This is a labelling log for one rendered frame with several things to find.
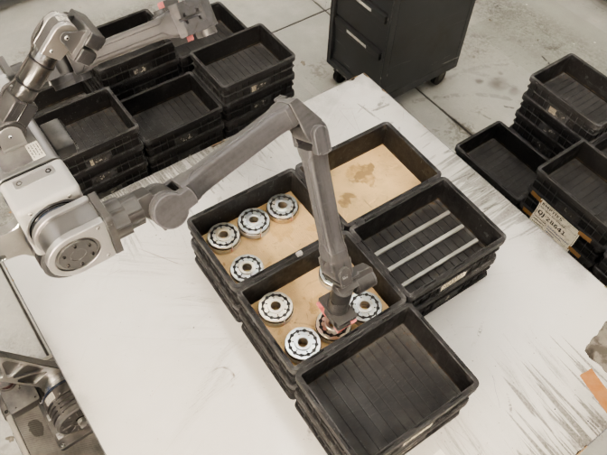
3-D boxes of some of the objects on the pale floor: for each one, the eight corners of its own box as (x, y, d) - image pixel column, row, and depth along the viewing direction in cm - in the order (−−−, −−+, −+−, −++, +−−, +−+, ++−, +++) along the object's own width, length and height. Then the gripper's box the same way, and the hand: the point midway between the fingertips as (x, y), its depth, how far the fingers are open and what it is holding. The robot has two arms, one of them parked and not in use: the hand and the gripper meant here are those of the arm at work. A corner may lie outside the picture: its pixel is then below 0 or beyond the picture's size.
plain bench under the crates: (265, 726, 197) (259, 744, 140) (54, 340, 270) (-5, 249, 213) (595, 429, 255) (686, 357, 199) (349, 178, 328) (364, 72, 272)
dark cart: (373, 125, 352) (398, -22, 279) (324, 78, 372) (336, -69, 299) (452, 83, 373) (494, -62, 300) (401, 42, 394) (429, -103, 321)
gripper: (319, 287, 172) (312, 315, 184) (341, 317, 167) (333, 343, 179) (339, 276, 175) (331, 304, 187) (362, 305, 170) (353, 332, 182)
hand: (333, 322), depth 183 cm, fingers open, 6 cm apart
